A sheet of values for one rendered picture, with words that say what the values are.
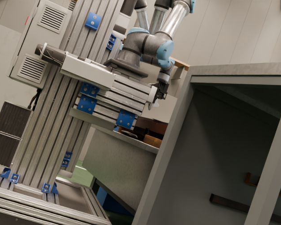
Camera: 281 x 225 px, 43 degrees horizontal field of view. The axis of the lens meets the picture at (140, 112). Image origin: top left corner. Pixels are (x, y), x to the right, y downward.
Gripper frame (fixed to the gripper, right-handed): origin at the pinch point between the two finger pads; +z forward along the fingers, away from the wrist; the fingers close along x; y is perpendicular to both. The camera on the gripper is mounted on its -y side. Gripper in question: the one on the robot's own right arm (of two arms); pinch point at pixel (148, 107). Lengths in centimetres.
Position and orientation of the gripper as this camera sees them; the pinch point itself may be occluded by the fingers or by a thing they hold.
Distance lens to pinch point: 234.0
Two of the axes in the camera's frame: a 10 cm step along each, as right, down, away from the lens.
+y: 8.3, 3.4, 4.5
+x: -4.4, -1.0, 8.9
